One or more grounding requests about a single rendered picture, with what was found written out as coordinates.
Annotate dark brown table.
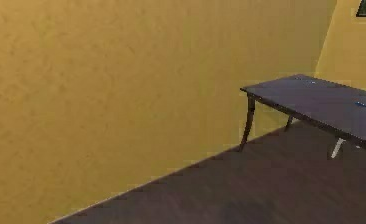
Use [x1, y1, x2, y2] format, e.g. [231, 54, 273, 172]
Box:
[239, 73, 366, 153]

